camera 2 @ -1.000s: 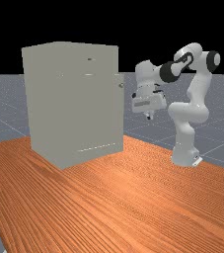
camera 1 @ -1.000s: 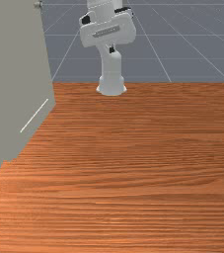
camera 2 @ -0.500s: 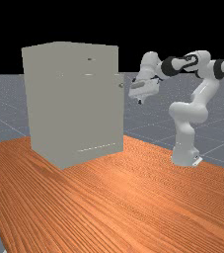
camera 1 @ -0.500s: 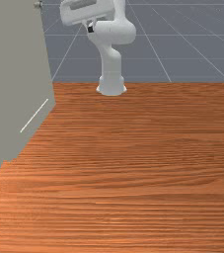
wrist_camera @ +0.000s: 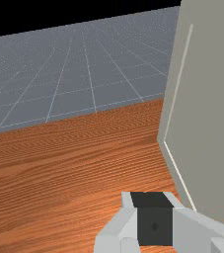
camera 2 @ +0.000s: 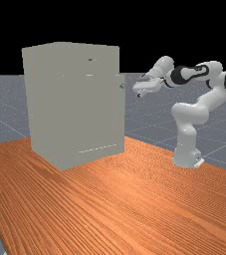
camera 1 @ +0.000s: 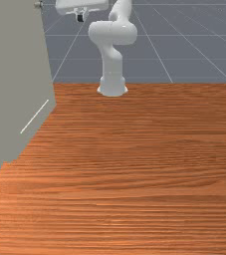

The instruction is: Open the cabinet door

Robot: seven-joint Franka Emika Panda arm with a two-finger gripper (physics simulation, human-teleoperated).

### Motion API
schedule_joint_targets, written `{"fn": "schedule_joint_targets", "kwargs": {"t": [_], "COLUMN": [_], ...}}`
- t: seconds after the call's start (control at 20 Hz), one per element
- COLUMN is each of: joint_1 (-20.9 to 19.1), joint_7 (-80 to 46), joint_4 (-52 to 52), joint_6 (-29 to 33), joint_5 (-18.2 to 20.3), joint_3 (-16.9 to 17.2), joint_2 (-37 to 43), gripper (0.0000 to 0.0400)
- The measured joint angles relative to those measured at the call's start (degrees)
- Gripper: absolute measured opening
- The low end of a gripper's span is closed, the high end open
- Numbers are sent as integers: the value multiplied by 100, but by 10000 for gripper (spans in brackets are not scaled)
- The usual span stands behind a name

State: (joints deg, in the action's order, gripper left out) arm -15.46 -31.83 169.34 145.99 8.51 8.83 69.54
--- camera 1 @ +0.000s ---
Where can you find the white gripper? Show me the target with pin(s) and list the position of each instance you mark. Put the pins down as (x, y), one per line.
(81, 5)

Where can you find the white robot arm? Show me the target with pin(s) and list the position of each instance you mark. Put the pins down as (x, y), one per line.
(112, 66)

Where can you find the pale grey cabinet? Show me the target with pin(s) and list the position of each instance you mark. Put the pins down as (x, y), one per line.
(11, 83)

